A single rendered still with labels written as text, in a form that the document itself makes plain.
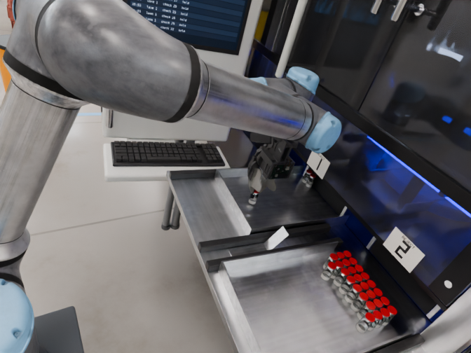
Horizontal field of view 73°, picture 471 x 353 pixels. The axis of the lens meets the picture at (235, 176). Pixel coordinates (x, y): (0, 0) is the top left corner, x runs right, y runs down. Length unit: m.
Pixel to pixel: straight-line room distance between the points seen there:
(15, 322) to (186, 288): 1.33
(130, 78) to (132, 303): 1.47
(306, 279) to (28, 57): 0.69
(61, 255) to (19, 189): 1.41
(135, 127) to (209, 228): 0.57
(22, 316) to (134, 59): 0.37
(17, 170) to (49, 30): 0.21
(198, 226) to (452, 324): 0.58
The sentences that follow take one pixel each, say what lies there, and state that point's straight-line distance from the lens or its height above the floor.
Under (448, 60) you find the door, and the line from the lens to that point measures 0.79.
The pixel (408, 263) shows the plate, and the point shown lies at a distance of 0.83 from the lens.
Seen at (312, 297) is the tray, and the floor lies 0.88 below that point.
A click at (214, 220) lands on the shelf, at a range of 0.87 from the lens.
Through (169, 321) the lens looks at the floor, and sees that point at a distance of 1.70.
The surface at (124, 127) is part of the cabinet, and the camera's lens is 1.27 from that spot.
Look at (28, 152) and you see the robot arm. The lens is 0.50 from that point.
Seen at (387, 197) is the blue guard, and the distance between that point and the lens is 0.84.
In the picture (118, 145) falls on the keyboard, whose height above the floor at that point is 0.83.
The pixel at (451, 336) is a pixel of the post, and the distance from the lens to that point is 0.83.
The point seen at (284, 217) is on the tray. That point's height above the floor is 0.88.
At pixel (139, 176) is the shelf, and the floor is 0.80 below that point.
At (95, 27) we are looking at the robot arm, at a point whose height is 1.38.
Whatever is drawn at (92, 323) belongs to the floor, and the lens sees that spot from 1.69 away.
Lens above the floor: 1.47
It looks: 34 degrees down
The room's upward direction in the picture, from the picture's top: 17 degrees clockwise
